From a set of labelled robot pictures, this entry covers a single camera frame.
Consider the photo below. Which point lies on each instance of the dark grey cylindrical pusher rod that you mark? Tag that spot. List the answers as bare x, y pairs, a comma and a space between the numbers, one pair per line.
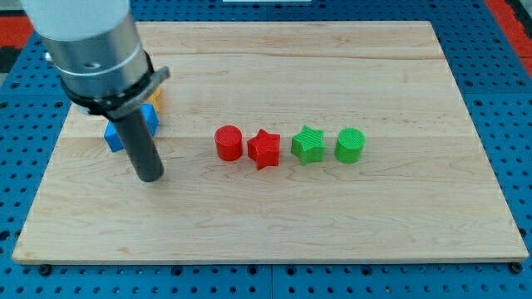
134, 134

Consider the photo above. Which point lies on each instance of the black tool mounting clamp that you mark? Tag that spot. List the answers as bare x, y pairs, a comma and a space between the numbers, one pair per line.
119, 104

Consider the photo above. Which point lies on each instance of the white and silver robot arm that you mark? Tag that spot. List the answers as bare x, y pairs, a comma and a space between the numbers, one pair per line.
104, 68

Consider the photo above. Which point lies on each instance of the red star block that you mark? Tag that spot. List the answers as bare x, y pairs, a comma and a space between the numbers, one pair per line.
264, 149

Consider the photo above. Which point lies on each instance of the green star block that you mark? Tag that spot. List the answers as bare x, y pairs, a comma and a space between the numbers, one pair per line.
308, 145

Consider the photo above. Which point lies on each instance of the blue block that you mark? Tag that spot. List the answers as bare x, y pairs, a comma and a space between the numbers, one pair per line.
152, 120

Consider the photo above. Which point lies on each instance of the yellow block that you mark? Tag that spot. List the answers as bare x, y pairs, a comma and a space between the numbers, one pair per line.
153, 99

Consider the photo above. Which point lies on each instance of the red cylinder block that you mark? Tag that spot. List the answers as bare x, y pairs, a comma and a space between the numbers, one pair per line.
228, 141

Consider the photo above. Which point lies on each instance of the green cylinder block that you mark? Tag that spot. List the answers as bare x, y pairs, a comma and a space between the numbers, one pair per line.
349, 145

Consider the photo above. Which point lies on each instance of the light wooden board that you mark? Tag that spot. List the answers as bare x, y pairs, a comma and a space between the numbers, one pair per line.
423, 190

